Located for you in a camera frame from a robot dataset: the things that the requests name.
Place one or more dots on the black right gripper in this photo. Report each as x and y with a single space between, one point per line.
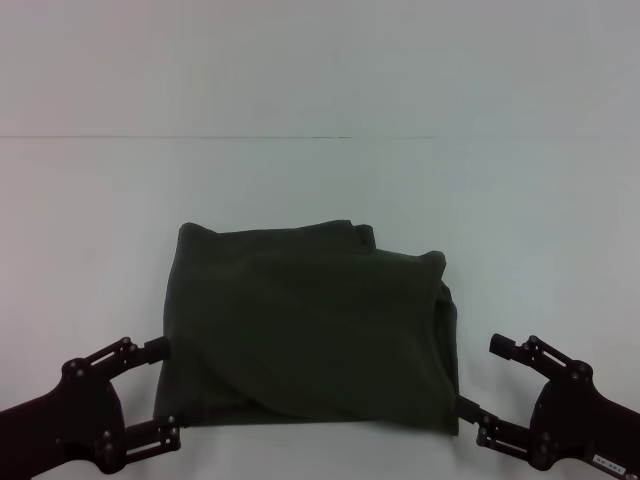
590 425

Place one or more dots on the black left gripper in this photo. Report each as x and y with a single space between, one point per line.
60 420

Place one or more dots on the dark green t-shirt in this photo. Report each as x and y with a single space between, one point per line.
310 325

